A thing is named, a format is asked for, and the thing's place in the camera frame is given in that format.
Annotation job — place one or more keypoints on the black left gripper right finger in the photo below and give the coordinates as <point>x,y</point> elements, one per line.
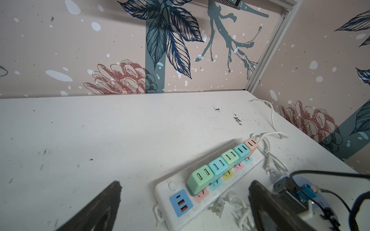
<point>271,214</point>

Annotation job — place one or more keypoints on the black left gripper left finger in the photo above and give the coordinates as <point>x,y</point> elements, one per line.
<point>98,215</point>

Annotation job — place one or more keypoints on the teal charger plug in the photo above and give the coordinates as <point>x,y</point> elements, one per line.
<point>242,150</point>
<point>218,167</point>

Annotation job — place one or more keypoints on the green charger plug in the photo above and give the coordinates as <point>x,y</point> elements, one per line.
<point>230,157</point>
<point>199,179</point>

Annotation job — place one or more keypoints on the pink USB charger plug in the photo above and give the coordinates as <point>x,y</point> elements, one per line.
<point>252,144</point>

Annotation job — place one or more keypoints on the white multicolour power strip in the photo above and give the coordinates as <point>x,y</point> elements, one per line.
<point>177,205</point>

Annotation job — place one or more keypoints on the blue square socket cube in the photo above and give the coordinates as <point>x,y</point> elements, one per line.
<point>285,189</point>

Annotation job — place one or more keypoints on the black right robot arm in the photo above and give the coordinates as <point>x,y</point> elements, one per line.
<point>357,204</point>

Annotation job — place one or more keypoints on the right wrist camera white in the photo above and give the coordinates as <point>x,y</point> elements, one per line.
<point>308,214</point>

